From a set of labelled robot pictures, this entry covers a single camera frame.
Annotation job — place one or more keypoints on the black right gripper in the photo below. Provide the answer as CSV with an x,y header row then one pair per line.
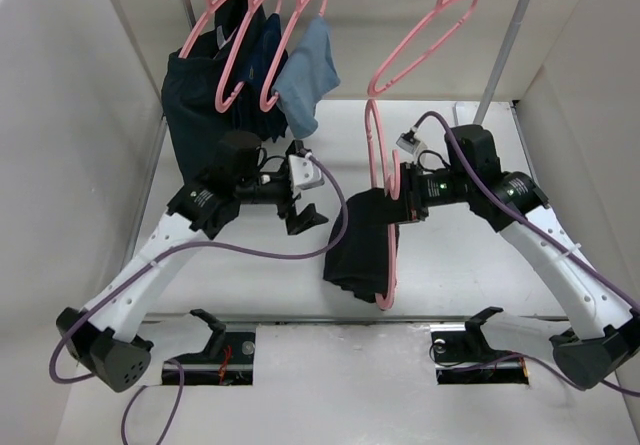
x,y
411,199

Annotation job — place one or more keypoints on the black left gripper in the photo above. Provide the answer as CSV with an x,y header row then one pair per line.
x,y
298,221

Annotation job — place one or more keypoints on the black trousers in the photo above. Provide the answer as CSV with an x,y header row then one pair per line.
x,y
358,262

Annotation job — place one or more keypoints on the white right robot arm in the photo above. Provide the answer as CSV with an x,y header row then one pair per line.
x,y
601,329

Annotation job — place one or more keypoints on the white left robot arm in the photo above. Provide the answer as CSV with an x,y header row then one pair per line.
x,y
104,334

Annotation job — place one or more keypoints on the dark teal hanging trousers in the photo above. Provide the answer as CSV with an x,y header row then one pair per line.
x,y
189,88

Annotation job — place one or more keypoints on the light blue hanging shorts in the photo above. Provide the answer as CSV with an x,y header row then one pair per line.
x,y
307,76

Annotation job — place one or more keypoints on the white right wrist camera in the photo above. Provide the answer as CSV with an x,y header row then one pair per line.
x,y
409,143

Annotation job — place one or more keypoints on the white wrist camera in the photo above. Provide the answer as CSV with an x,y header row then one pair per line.
x,y
409,143
304,174

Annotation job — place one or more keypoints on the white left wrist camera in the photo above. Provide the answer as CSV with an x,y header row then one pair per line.
x,y
304,174

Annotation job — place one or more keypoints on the aluminium rail at table front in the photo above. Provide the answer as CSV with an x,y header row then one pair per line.
x,y
345,321

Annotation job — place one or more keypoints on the white clothes rack frame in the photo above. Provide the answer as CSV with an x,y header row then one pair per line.
x,y
496,72

